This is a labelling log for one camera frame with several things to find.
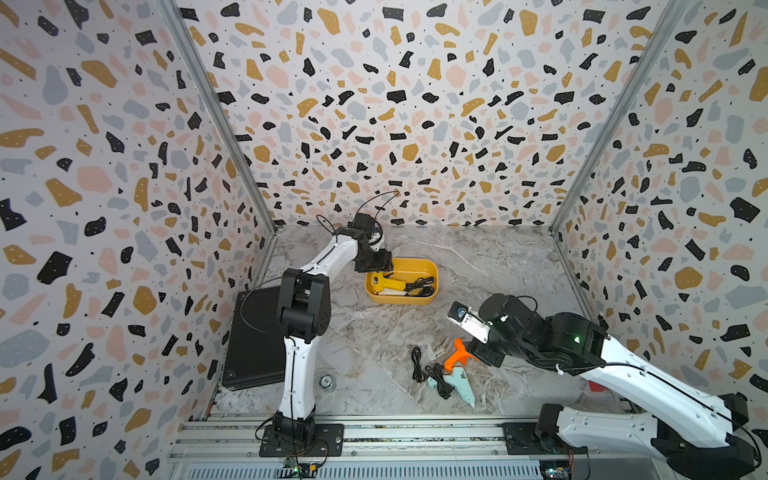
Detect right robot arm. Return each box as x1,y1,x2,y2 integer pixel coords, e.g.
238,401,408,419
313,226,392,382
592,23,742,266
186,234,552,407
448,294,762,479

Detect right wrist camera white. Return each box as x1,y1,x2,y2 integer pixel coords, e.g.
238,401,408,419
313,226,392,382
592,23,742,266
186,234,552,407
447,302,490,344

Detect orange hot glue gun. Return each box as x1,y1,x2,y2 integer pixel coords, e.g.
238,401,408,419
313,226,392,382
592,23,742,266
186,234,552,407
410,339,475,383

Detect mint green hot glue gun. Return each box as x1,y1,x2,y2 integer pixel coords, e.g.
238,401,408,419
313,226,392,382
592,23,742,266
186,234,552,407
427,367,476,408

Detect red small object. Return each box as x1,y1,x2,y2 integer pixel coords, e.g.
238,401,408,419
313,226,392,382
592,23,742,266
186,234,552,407
588,381,606,393

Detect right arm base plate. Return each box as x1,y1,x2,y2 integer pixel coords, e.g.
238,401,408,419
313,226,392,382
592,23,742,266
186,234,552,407
501,422,588,455

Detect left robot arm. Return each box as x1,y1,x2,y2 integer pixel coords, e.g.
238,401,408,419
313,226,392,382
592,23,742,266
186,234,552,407
273,213,393,448

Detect yellow hot glue gun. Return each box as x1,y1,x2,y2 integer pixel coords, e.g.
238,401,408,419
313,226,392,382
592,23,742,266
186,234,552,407
371,273,435,297

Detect white perforated cable tray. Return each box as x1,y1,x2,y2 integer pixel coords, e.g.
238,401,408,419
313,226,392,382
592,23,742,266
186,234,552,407
182,460,543,479

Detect aluminium front rail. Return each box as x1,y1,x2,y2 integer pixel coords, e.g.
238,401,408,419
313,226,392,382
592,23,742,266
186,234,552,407
169,416,671,479

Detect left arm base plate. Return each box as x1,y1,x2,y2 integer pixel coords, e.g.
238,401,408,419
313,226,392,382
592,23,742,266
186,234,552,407
259,423,345,458

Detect small round metal disc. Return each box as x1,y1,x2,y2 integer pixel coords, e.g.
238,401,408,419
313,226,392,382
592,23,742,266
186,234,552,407
319,374,335,391

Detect black flat box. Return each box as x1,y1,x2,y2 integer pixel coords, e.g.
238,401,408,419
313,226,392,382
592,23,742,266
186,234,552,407
222,286,286,391

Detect white hot glue gun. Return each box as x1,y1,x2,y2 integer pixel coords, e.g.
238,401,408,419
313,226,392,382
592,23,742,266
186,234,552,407
374,289,408,296

